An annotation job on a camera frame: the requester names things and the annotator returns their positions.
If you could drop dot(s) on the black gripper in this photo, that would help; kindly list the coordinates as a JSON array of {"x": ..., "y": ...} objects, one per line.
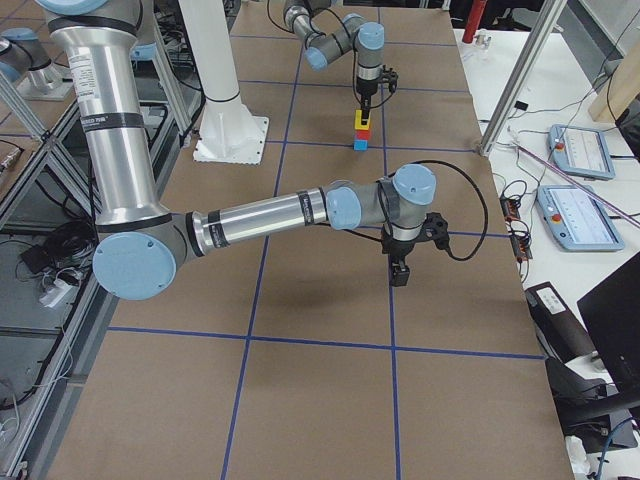
[
  {"x": 398, "y": 249},
  {"x": 365, "y": 90}
]

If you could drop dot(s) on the yellow cube block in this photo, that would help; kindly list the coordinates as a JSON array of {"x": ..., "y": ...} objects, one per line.
[{"x": 361, "y": 120}]

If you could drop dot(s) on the red cube block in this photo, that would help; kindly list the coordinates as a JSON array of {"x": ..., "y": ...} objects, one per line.
[{"x": 362, "y": 135}]

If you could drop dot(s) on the blue cube block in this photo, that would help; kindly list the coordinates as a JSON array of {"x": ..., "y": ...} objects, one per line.
[{"x": 360, "y": 145}]

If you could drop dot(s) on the small third robot arm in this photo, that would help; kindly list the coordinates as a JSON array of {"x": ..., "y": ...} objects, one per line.
[{"x": 26, "y": 63}]

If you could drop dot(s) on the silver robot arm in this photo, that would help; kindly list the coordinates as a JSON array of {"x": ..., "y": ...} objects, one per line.
[
  {"x": 364, "y": 39},
  {"x": 143, "y": 244}
]

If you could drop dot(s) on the orange circuit board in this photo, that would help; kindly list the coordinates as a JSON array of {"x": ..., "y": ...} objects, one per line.
[{"x": 510, "y": 208}]

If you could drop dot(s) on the red cylinder bottle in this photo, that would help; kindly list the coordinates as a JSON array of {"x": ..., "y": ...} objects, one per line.
[{"x": 473, "y": 20}]

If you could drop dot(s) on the near teach pendant tablet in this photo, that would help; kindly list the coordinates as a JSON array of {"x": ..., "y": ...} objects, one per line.
[{"x": 576, "y": 221}]

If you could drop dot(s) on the teach pendant tablet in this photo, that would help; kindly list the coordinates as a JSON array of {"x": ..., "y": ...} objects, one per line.
[
  {"x": 576, "y": 221},
  {"x": 580, "y": 151}
]

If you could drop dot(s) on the black computer monitor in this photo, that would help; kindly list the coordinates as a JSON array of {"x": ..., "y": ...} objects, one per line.
[{"x": 610, "y": 312}]

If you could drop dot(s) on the far teach pendant tablet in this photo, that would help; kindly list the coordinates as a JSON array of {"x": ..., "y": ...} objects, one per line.
[{"x": 580, "y": 151}]

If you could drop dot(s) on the white power strip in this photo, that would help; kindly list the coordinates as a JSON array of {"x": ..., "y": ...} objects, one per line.
[{"x": 55, "y": 293}]

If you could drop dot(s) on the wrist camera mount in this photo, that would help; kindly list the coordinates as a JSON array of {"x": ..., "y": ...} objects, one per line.
[
  {"x": 389, "y": 78},
  {"x": 435, "y": 228}
]

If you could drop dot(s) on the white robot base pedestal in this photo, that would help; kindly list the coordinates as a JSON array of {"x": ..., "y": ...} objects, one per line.
[{"x": 228, "y": 132}]

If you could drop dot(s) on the aluminium frame post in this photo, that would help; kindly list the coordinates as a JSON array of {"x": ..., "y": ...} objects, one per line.
[{"x": 536, "y": 40}]

